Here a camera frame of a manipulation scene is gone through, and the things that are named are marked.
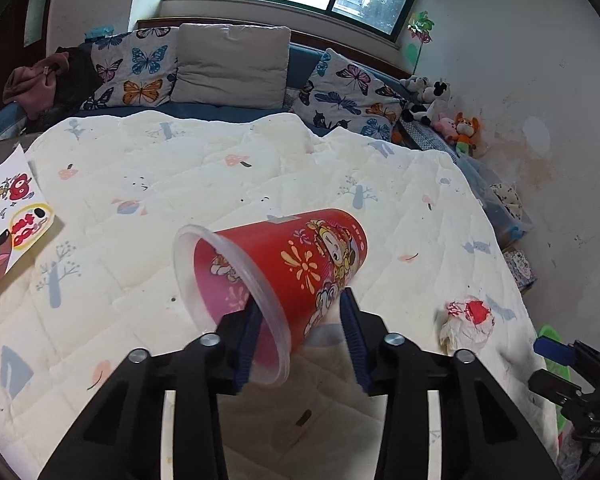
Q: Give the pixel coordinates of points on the butterfly print pillow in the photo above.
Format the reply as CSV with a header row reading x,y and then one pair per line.
x,y
350,95
135,70

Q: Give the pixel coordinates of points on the pink cloth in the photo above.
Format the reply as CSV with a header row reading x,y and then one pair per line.
x,y
30,85

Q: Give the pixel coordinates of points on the patterned white cloth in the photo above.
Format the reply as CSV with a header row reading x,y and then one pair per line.
x,y
507,200

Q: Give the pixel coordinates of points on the teal cloth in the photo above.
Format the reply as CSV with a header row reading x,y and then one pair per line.
x,y
100,32

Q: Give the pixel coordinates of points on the white red paper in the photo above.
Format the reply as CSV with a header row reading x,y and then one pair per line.
x,y
467,325

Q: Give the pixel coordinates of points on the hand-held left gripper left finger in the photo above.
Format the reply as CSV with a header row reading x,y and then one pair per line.
x,y
245,345

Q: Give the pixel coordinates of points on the green perforated plastic basket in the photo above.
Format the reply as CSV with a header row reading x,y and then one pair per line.
x,y
547,332

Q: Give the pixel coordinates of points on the red printed plastic cup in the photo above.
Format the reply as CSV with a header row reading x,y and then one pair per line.
x,y
290,260

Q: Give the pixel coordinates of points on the pink plush toy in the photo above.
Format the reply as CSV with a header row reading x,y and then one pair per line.
x,y
446,129

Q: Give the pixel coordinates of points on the dark cloth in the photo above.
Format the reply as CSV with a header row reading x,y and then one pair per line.
x,y
80,80

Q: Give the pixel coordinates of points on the white printed quilt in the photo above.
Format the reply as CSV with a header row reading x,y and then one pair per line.
x,y
180,170

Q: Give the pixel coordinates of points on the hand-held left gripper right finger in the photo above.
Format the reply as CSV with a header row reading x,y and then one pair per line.
x,y
352,335

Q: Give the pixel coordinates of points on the black and white cow plush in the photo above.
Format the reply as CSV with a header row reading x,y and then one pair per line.
x,y
437,95
414,85

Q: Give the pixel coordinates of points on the dark wooden door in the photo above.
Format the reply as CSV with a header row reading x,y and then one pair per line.
x,y
10,35

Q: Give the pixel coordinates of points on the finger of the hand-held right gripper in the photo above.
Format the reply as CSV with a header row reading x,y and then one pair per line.
x,y
550,385
552,350

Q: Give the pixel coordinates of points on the orange fox plush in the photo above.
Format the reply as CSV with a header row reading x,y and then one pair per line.
x,y
466,130

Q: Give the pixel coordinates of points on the clear plastic storage bin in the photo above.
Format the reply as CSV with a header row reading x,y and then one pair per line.
x,y
505,230

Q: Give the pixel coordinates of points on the plain grey pillow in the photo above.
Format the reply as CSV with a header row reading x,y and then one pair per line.
x,y
230,65

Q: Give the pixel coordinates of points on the green pinwheel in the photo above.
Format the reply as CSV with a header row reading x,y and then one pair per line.
x,y
421,25

